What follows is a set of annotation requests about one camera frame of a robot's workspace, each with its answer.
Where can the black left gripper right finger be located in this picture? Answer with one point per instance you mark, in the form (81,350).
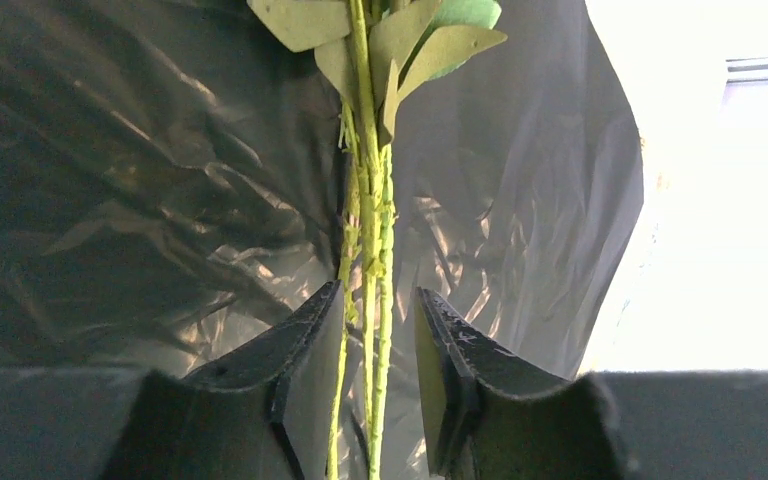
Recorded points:
(490,414)

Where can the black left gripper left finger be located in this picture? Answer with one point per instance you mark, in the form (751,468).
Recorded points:
(261,411)

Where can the black wrapping paper sheet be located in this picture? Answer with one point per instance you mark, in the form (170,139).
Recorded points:
(171,184)

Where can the peach flower bouquet black wrap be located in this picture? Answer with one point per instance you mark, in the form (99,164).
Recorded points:
(376,54)

